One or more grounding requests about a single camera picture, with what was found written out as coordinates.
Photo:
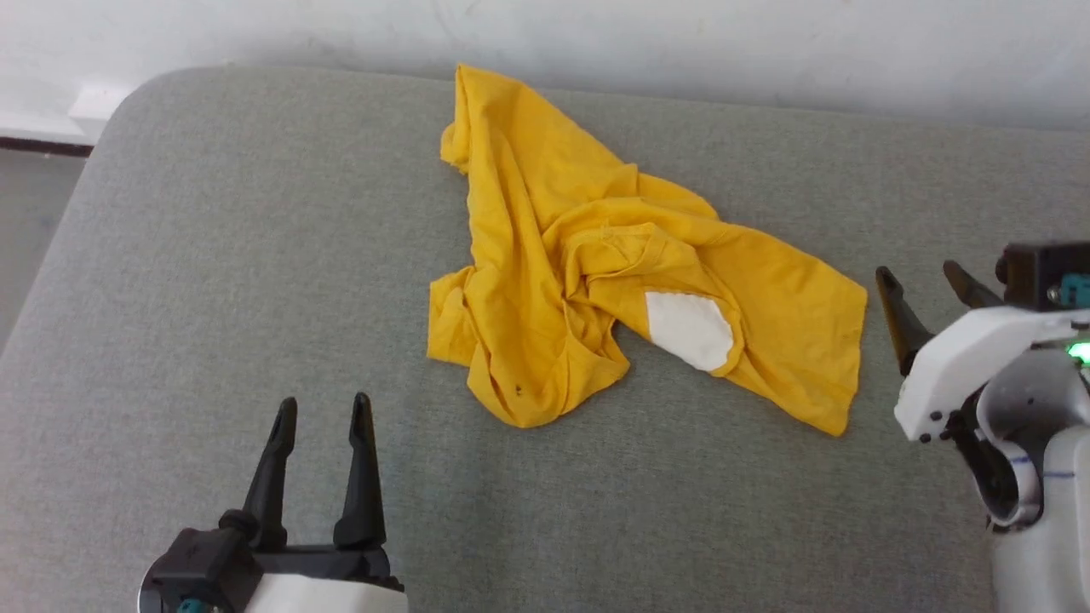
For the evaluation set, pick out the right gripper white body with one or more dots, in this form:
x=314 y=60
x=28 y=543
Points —
x=962 y=358

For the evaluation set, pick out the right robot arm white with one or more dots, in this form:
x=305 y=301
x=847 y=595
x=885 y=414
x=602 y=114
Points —
x=1047 y=511

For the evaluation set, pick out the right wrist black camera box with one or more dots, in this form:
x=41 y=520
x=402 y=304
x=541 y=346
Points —
x=1030 y=272

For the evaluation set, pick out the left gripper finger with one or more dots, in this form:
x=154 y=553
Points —
x=271 y=494
x=362 y=494

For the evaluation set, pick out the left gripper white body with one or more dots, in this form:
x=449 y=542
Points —
x=332 y=592

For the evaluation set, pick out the grey fabric sofa seat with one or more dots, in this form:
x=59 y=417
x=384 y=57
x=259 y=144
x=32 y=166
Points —
x=255 y=298

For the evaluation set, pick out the yellow t-shirt with white print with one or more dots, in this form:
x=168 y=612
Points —
x=545 y=281

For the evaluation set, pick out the dark baseboard strip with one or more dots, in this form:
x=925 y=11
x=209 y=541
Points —
x=43 y=146

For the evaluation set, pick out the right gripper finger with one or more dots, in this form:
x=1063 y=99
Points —
x=971 y=291
x=904 y=328

